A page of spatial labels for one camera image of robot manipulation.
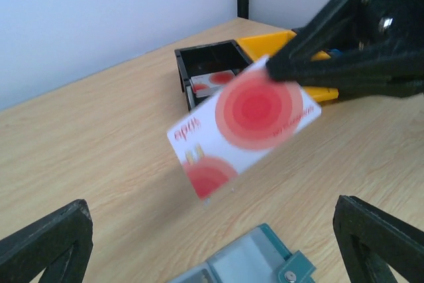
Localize white card red circles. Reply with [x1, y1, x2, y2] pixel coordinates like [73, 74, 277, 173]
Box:
[189, 70, 235, 97]

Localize yellow plastic bin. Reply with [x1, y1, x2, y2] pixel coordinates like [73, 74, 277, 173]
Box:
[237, 30, 339, 107]

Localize black plastic bin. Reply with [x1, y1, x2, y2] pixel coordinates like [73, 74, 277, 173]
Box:
[174, 40, 252, 111]

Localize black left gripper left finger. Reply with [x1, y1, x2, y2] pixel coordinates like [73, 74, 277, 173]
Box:
[1, 199, 93, 282]

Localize teal leather card holder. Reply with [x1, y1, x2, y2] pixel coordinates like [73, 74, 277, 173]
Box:
[171, 223, 315, 283]

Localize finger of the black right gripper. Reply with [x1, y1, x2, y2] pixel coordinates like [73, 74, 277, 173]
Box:
[266, 0, 423, 81]
[297, 75, 423, 98]

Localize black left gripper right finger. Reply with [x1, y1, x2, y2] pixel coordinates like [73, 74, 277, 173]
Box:
[333, 196, 423, 283]

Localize white card orange circles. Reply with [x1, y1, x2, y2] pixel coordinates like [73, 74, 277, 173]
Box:
[167, 56, 321, 199]

